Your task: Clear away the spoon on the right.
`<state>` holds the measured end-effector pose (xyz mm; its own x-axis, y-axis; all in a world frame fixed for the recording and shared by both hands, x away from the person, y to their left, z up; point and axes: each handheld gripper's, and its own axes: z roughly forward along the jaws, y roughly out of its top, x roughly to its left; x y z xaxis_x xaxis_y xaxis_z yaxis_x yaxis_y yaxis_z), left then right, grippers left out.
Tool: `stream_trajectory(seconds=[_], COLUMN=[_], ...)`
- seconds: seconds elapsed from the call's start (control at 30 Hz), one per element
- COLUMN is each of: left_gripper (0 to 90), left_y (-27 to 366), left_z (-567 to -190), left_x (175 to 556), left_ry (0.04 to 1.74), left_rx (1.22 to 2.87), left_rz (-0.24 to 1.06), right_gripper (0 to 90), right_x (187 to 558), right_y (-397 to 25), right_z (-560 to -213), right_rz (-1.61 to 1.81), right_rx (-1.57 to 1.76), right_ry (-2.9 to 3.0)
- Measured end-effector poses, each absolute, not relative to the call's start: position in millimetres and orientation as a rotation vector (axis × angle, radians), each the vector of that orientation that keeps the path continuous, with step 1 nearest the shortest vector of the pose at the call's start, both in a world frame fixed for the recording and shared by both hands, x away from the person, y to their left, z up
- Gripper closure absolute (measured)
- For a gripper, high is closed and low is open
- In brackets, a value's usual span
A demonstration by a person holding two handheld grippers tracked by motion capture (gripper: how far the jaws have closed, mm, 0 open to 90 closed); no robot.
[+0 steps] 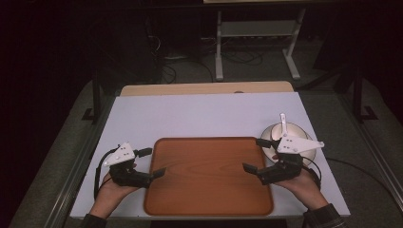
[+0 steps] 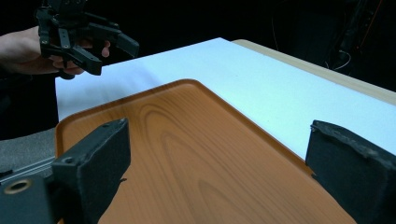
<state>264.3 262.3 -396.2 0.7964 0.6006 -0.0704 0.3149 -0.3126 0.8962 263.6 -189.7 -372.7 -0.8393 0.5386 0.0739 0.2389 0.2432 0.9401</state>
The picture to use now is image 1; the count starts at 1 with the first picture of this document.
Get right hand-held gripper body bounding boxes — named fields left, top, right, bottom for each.
left=257, top=135, right=325, bottom=186

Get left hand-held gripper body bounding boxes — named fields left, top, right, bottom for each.
left=102, top=142, right=153, bottom=189

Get white bowl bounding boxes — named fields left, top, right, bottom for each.
left=259, top=122, right=317, bottom=166

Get white spoon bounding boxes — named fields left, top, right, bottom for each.
left=278, top=112, right=290, bottom=138

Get brown wooden tray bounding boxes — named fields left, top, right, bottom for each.
left=143, top=136, right=275, bottom=218

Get person's left hand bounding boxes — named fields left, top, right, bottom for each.
left=89, top=171, right=141, bottom=219

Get person's right hand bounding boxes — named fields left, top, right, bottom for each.
left=273, top=168, right=329, bottom=212

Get white board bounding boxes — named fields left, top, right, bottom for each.
left=69, top=91, right=352, bottom=220

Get black metal stand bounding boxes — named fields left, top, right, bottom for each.
left=352, top=65, right=380, bottom=124

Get white metal stand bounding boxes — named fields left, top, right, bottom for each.
left=214, top=8, right=307, bottom=83

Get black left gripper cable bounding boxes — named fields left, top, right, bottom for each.
left=93, top=146, right=122, bottom=200

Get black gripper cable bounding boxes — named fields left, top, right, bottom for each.
left=300, top=156, right=323, bottom=191
left=93, top=146, right=122, bottom=200

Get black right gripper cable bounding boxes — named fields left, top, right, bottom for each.
left=300, top=156, right=323, bottom=191

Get black floor cable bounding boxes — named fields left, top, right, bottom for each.
left=325, top=157, right=403, bottom=205

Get tangled black floor cables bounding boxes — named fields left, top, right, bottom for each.
left=221, top=48, right=264, bottom=67

